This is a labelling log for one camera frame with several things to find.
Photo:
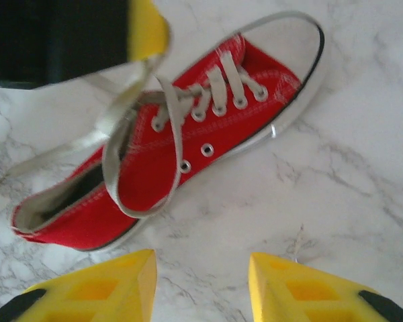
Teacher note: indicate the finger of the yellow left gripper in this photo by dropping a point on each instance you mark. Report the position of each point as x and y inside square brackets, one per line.
[146, 30]

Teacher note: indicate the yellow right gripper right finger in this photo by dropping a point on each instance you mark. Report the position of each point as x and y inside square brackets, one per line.
[305, 295]

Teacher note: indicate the red canvas sneaker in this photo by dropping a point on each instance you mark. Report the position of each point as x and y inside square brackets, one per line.
[147, 174]

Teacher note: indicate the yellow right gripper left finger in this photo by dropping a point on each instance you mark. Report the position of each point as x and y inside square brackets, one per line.
[97, 292]

